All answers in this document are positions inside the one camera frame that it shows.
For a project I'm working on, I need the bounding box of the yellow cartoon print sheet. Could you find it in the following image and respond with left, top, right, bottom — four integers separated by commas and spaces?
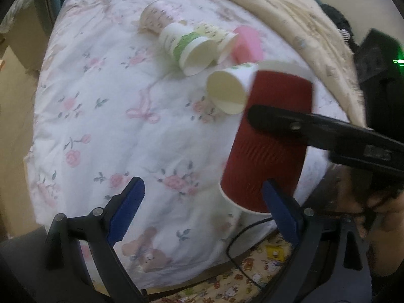
151, 230, 304, 303

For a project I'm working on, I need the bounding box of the white floral blanket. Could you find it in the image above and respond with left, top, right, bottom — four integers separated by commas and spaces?
27, 0, 351, 291

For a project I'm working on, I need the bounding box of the white paper cup pink print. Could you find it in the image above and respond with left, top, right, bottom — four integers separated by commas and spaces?
137, 0, 188, 35

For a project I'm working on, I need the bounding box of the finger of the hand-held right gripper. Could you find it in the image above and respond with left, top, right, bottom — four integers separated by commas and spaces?
247, 104, 376, 161

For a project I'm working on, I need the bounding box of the red ribbed paper cup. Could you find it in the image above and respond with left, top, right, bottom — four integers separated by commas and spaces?
219, 69, 314, 215

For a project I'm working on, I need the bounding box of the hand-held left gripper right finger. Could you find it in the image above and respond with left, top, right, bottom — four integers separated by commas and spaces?
261, 179, 373, 303

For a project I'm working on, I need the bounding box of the beige bear print blanket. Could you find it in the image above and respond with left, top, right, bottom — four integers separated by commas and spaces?
177, 0, 367, 130

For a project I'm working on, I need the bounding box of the white paper cup yellow print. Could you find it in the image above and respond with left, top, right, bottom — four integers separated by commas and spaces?
192, 21, 240, 65

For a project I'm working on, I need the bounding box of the person's right hand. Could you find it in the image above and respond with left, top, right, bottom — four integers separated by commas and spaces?
342, 167, 404, 278

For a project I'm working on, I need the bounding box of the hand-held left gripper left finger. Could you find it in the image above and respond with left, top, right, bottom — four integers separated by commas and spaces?
46, 177, 149, 303

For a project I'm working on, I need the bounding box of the black cable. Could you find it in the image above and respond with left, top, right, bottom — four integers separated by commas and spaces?
225, 216, 276, 289

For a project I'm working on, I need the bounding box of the white paper cup green print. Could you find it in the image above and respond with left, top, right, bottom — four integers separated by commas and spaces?
206, 61, 262, 116

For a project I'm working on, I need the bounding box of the white paper cup green band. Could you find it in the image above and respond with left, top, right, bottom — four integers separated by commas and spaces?
158, 22, 218, 77

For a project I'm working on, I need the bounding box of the cardboard box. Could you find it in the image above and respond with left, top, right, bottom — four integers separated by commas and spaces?
0, 0, 54, 79

